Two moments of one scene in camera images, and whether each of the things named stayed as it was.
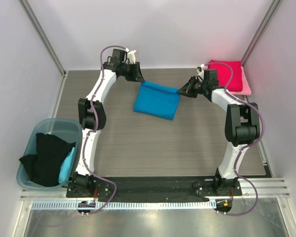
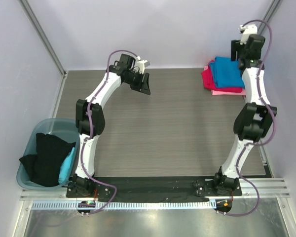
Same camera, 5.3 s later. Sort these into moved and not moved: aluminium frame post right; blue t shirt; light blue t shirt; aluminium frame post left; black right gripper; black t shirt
Moved: blue t shirt; black right gripper
Not moved: aluminium frame post left; light blue t shirt; black t shirt; aluminium frame post right
